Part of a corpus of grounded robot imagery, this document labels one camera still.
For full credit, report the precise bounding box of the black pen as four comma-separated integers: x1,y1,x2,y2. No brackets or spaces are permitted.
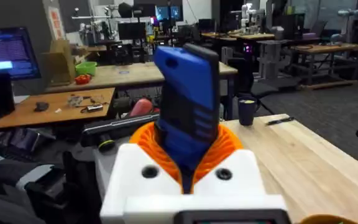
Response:
265,116,295,126

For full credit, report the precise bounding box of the white robot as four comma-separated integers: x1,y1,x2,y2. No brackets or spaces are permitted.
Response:
240,2,266,35

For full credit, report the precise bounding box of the dark mug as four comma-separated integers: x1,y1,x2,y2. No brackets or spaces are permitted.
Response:
237,96,261,127

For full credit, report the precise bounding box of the dark laptop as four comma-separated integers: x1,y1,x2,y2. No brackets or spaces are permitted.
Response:
0,127,45,163

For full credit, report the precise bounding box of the pink rounded object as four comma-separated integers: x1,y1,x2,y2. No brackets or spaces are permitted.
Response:
129,97,154,118

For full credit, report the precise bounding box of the orange tub with toys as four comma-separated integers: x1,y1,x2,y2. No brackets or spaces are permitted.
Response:
296,213,358,224

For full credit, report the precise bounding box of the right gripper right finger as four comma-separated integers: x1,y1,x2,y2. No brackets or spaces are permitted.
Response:
191,124,267,196

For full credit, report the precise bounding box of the brown cardboard box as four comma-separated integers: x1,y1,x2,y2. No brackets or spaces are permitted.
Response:
40,39,77,87

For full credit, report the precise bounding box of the red toy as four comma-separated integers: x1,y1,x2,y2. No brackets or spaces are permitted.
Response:
74,73,92,85

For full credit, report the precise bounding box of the green bowl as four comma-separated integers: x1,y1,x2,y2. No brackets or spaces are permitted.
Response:
75,61,98,77

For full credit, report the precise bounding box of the computer monitor with blue screen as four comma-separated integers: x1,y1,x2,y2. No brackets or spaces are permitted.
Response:
0,26,42,81

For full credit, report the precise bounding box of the long pale wooden table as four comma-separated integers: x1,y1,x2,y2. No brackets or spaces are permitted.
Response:
44,60,239,94

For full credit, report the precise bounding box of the brown wooden desk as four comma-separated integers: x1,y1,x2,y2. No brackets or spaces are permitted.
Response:
0,87,116,133

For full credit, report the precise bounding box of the blue electric screwdriver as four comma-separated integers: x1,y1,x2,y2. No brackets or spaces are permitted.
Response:
152,42,221,194

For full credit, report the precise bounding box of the long black bar device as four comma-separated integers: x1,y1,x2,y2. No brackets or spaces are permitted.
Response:
80,113,161,147

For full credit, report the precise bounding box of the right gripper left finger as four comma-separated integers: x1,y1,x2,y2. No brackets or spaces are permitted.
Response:
99,121,185,224

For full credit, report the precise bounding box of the black office chair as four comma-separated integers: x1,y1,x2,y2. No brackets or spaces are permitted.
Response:
227,56,262,98

